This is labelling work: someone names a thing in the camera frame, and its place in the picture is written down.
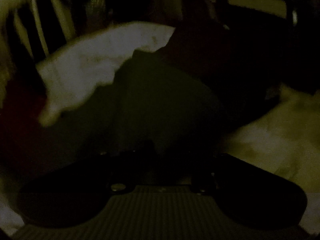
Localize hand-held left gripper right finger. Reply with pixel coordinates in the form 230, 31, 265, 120
159, 142, 219, 196

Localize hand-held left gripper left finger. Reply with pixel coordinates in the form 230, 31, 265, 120
99, 140, 157, 194

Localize dark green sweater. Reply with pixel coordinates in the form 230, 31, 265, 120
42, 49, 225, 160

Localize dark cloth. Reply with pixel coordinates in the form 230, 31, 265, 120
156, 17, 320, 135

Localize white floral bedsheet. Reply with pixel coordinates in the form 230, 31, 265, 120
0, 21, 320, 233

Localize red knitted cloth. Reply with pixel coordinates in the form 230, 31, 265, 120
0, 80, 48, 170

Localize barred headboard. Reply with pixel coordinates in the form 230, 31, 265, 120
0, 0, 83, 63

